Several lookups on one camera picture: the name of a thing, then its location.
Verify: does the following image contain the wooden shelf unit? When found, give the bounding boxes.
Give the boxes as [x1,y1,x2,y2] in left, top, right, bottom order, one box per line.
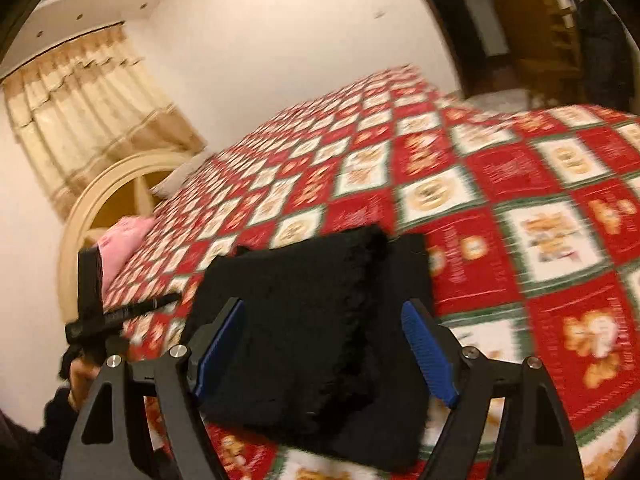
[495,0,587,103]

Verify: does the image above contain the black hanging garment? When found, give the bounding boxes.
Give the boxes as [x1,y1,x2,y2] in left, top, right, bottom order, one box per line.
[570,0,627,108]

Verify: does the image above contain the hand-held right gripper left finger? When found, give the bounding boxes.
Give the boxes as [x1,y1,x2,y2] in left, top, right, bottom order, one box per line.
[59,297,247,480]

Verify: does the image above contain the red checkered printed blanket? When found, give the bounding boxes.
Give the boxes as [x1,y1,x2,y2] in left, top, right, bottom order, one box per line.
[102,65,640,480]

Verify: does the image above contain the pink pillow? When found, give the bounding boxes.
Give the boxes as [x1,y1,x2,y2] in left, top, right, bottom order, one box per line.
[97,216,157,281]

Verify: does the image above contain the striped pillow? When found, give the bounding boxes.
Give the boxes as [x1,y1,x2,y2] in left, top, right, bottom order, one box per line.
[150,152,211,200]

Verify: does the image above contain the person's left forearm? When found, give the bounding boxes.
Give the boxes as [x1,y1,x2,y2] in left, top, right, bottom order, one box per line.
[0,387,88,480]

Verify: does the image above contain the person's left hand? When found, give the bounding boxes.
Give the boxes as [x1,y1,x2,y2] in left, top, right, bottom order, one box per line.
[69,360,101,411]

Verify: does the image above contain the dark wooden door frame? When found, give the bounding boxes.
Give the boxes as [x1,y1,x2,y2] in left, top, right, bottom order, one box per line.
[405,0,501,97]

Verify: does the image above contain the black pants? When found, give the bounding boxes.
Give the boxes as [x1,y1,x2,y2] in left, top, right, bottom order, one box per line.
[180,225,436,468]

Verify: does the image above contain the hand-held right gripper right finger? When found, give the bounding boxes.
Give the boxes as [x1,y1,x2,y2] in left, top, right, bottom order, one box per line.
[401,300,586,480]

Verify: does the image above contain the beige patterned curtain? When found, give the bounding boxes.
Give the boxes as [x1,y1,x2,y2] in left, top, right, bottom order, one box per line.
[2,25,208,221]

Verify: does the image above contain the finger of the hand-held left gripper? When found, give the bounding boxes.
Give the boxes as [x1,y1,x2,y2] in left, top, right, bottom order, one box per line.
[107,292,182,324]

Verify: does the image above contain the cream round headboard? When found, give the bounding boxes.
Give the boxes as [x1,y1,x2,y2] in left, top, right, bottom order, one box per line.
[57,152,201,331]

